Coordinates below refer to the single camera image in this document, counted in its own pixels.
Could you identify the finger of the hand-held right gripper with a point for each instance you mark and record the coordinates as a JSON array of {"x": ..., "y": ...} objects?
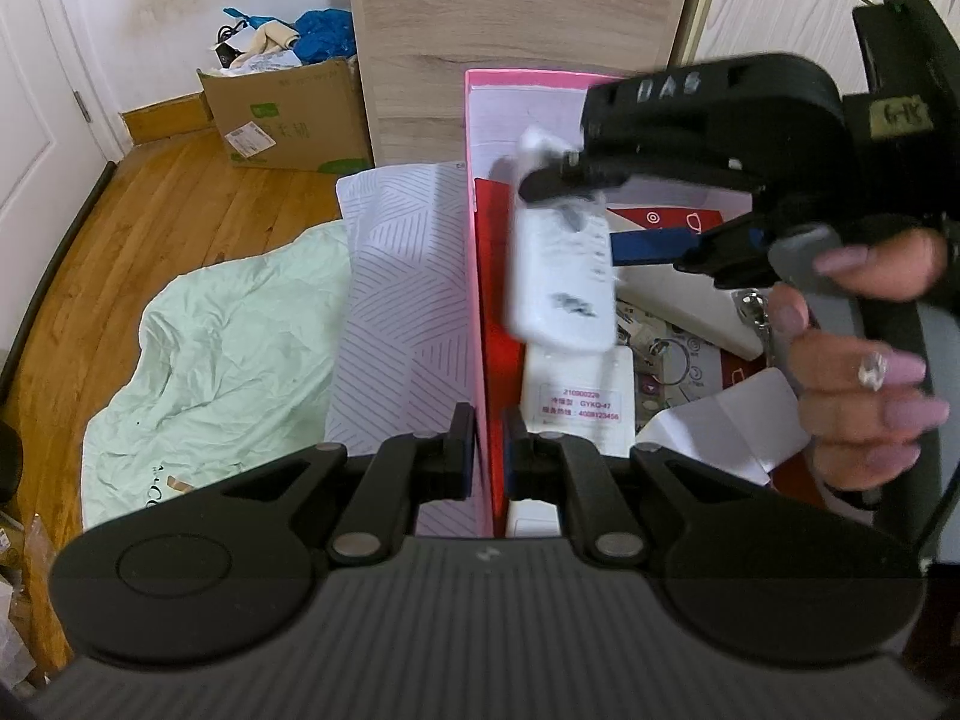
[
  {"x": 562, "y": 178},
  {"x": 652, "y": 246}
]

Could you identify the light wooden wardrobe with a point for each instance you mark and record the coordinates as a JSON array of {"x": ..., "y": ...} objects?
[{"x": 780, "y": 0}]

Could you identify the teal plastic item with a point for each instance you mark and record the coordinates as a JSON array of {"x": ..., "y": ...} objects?
[{"x": 240, "y": 15}]

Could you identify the black door draft stopper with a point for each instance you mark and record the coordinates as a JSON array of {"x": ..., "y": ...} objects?
[{"x": 60, "y": 240}]

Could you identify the blue plastic bag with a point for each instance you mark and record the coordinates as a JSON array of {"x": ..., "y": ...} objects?
[{"x": 322, "y": 37}]

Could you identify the beige cloth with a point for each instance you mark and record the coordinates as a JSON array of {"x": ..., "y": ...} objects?
[{"x": 270, "y": 41}]

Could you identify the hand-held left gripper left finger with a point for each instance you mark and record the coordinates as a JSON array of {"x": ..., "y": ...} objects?
[{"x": 461, "y": 457}]

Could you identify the person's right hand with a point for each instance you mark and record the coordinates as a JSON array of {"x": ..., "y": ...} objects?
[{"x": 832, "y": 375}]

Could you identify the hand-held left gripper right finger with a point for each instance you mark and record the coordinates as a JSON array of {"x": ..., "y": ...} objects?
[{"x": 514, "y": 465}]

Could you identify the wooden shelf cabinet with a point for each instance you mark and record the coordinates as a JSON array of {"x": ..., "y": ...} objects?
[{"x": 487, "y": 15}]

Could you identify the large white charger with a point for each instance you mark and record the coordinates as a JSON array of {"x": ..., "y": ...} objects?
[{"x": 712, "y": 420}]

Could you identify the pink cardboard box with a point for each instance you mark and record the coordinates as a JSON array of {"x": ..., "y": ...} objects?
[{"x": 525, "y": 101}]

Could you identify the white door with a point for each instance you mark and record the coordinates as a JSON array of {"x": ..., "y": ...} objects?
[{"x": 37, "y": 127}]

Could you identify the bunch of keys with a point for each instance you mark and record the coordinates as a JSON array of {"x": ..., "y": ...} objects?
[{"x": 754, "y": 307}]

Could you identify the light green cloth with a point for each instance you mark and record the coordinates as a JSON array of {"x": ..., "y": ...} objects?
[{"x": 225, "y": 360}]

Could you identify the cream remote control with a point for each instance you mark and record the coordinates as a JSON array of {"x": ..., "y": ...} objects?
[{"x": 675, "y": 300}]

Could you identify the red patterned booklet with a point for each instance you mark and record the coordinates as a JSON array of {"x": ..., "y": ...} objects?
[{"x": 491, "y": 240}]

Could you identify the white remote with dark logo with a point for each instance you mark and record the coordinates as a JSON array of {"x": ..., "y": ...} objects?
[{"x": 559, "y": 277}]

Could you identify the brown cardboard box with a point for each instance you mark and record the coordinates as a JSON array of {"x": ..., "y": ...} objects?
[{"x": 300, "y": 112}]

